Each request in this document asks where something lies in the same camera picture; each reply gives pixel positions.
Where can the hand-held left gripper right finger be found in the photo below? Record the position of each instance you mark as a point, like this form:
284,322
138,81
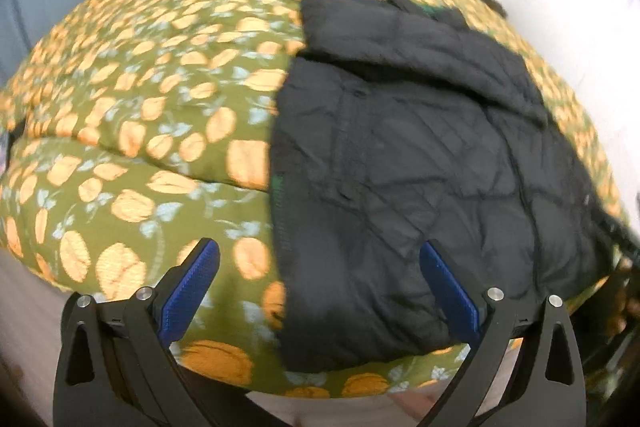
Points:
450,292

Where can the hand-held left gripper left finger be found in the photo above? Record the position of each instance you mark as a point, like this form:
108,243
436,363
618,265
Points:
192,282

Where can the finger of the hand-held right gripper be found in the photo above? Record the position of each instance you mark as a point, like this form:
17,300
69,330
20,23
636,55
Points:
617,232

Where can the black puffer jacket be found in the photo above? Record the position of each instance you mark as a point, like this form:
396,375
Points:
425,157

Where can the green orange floral duvet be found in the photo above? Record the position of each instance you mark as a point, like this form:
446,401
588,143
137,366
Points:
150,107

